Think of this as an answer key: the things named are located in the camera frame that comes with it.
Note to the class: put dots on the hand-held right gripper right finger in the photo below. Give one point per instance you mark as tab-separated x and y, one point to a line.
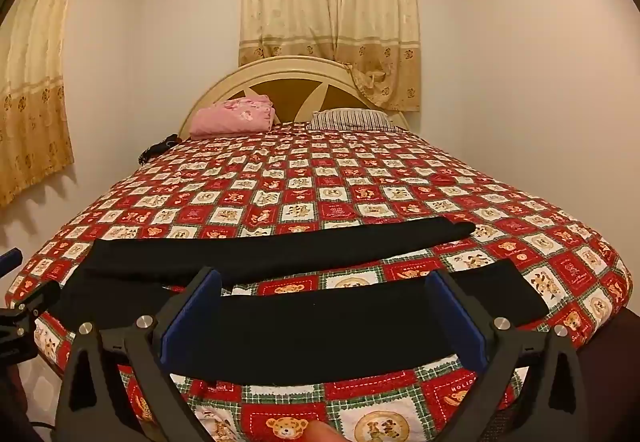
457	322

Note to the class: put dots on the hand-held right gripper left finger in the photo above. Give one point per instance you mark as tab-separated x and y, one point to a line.
192	322

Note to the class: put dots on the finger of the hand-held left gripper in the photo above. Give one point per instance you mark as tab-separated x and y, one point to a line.
11	262
37	299

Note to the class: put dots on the black pants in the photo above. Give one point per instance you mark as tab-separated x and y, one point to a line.
300	242

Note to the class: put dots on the person's right hand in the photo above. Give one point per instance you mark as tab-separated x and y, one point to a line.
322	434

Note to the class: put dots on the red printed bear blanket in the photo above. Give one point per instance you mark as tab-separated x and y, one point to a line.
350	182

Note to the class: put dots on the beige patterned window curtain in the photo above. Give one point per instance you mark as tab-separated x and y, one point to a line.
35	87
330	7

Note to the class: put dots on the pink pillow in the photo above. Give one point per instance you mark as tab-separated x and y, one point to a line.
232	119

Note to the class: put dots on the striped pillow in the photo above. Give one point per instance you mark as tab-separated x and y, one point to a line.
350	118

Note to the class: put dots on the cream wooden bed headboard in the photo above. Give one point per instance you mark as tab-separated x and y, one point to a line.
280	72

